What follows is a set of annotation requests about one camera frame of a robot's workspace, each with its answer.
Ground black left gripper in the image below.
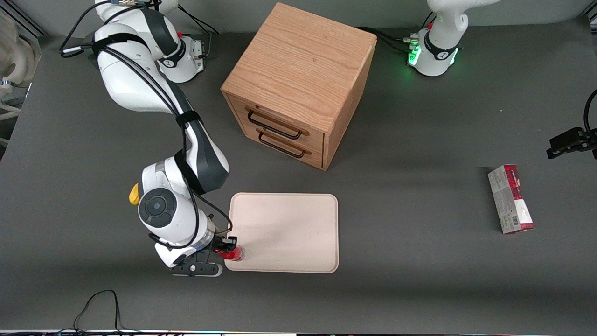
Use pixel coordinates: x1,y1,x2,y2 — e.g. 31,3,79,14
546,127,597,160

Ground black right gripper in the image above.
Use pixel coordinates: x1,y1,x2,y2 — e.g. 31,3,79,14
195,234,239,265

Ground red coke bottle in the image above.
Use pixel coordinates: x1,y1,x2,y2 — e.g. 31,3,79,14
215,245,246,262

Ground beige plastic tray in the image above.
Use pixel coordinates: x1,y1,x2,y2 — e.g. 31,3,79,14
224,192,339,273

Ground red and grey carton box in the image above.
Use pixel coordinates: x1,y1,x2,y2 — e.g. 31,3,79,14
487,164,535,235

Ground wooden two-drawer cabinet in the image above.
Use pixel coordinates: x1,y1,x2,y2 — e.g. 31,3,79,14
220,2,377,171

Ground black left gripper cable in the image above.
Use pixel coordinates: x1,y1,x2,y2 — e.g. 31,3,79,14
584,89,597,137

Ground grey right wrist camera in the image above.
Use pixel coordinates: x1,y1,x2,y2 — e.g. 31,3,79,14
169,260,224,279

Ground black metal drawer handle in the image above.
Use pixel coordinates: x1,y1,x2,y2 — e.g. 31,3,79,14
257,131,307,159
247,109,304,140

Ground thin black table cable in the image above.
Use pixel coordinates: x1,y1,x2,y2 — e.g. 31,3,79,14
56,289,140,335

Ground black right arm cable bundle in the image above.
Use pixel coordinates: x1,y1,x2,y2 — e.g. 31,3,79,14
60,0,234,250

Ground black left arm base cables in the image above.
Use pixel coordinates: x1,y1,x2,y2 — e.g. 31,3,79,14
356,13,438,53

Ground black arm base cables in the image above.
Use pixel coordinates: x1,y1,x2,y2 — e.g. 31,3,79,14
177,5,220,59
356,13,438,53

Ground black right arm base cables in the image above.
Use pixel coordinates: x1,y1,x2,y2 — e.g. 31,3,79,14
177,5,220,59

